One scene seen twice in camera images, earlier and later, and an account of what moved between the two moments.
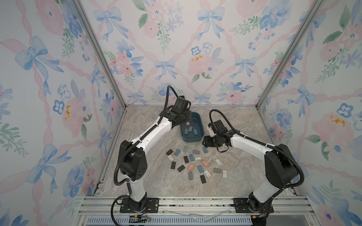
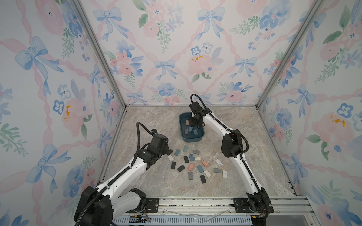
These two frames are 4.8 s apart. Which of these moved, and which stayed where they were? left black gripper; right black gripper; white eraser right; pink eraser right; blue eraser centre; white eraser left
Moved: left black gripper; right black gripper
Stayed: white eraser right; pink eraser right; white eraser left; blue eraser centre
